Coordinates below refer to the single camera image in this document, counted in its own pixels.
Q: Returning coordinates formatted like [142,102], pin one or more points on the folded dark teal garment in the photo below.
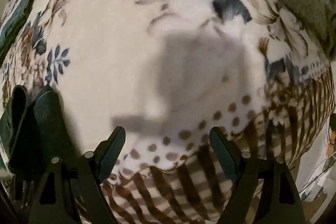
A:
[13,25]

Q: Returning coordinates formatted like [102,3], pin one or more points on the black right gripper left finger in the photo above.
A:
[55,201]

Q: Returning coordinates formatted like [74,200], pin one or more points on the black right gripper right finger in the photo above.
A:
[279,201]

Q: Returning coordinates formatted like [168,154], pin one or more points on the floral white brown blanket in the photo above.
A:
[168,71]

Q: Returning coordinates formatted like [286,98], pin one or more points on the dark green pants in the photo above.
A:
[33,132]

